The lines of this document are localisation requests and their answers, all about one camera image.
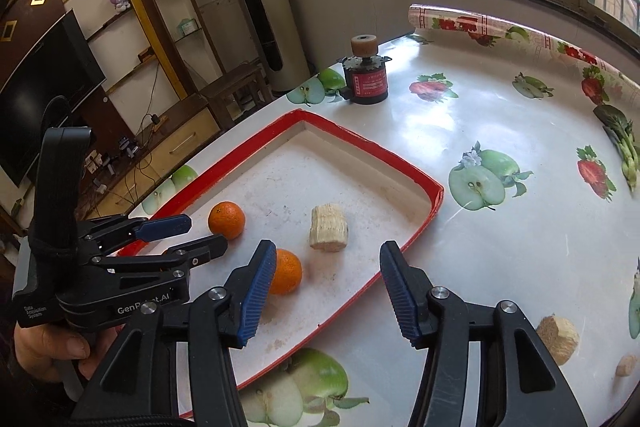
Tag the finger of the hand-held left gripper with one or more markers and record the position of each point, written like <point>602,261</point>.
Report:
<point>200,252</point>
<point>162,227</point>

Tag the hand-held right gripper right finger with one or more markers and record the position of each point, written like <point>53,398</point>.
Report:
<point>400,299</point>

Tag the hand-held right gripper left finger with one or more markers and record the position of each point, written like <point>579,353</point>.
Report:
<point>255,299</point>

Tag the orange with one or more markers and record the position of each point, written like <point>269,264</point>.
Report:
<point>226,220</point>
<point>288,274</point>

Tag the beige fibrous chunk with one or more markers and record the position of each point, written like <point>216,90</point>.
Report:
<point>327,228</point>
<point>557,339</point>

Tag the red-rimmed white tray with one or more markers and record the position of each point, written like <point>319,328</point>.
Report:
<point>300,167</point>

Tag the person's left hand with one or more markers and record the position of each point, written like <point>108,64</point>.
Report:
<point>47,349</point>

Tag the wooden television cabinet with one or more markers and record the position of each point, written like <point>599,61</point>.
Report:
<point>190,137</point>

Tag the white power strip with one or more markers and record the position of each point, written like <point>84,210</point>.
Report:
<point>91,159</point>

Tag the fruit-print plastic tablecloth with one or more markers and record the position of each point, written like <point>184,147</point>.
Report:
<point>500,232</point>

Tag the dark wooden stool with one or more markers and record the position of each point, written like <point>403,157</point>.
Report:
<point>235,82</point>

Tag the black flat television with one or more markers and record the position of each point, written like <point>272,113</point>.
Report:
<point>45,92</point>

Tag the green box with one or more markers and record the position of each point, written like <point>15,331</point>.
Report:
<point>187,28</point>

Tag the wooden display shelf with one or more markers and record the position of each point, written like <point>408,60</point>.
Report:
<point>145,22</point>

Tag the black motor with cork wheel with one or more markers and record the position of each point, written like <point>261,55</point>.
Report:
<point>367,82</point>

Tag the small beige piece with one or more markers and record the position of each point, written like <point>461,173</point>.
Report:
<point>626,365</point>

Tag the beige tower air conditioner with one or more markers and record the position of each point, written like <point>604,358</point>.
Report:
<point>270,7</point>

